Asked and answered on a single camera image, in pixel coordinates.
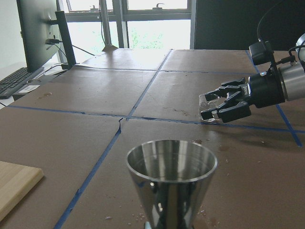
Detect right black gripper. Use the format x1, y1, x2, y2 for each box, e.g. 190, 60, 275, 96
200, 73, 285, 123

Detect clear glass shaker cup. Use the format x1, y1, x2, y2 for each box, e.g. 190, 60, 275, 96
198, 93, 224, 123

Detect steel jigger measuring cup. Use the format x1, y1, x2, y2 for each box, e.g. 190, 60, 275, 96
126, 140, 218, 229

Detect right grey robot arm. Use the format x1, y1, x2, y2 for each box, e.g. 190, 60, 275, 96
200, 35, 305, 123

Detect black computer monitor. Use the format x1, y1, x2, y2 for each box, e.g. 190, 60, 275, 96
16, 0, 63, 73

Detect black keyboard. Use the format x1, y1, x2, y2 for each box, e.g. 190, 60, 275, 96
0, 67, 44, 100

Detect bamboo cutting board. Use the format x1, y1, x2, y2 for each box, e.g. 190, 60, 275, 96
0, 161, 44, 219

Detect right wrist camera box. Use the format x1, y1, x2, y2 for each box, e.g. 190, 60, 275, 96
249, 41, 274, 65

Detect right braided black cable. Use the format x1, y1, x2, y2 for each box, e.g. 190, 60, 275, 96
256, 0, 286, 43

